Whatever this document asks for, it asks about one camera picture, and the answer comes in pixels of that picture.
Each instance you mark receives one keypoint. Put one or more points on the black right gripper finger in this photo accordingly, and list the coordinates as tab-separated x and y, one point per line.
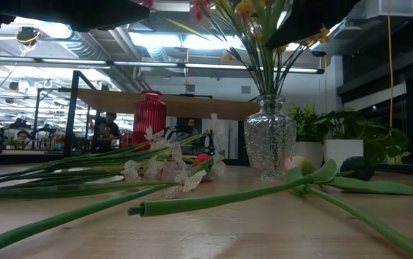
311	14

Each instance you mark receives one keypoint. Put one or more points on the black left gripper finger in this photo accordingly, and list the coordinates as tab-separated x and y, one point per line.
105	14

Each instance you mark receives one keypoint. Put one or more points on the yellow artificial flower bunch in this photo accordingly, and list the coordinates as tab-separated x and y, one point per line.
246	7

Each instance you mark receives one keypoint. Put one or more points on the pink artificial flower bunch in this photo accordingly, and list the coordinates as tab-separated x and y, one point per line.
199	9

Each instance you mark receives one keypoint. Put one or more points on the red ribbed glass vase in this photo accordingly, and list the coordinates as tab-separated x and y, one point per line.
149	115

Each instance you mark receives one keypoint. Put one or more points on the clear cut-glass vase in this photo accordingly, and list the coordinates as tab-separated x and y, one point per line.
269	140

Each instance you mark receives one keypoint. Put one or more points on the pink artificial tulip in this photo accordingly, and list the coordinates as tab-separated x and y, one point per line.
293	164

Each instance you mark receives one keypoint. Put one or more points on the white artificial flower bunch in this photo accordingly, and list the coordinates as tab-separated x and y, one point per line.
149	169

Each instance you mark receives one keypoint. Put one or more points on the red artificial tulip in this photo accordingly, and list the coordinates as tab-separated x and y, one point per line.
201	159

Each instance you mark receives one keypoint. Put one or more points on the wooden shelf with black legs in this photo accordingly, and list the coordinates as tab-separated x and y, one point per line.
192	104

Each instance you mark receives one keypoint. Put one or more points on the black ceiling dome device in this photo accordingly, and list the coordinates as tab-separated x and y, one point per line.
28	36

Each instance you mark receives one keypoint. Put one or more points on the long overhead light bar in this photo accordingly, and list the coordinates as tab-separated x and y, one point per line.
145	64

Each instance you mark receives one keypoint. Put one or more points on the white ceiling air unit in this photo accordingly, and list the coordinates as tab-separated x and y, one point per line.
382	9

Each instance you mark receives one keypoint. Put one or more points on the small-leaf potted plant white pot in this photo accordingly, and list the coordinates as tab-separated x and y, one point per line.
305	122

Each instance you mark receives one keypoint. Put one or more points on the person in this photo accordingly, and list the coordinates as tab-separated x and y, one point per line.
192	126
108	131
23	138

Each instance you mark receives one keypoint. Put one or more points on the broad-leaf potted plant white pot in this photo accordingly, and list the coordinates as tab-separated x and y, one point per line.
343	151

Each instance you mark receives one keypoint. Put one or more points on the silver ventilation duct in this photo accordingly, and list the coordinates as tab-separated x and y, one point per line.
84	46

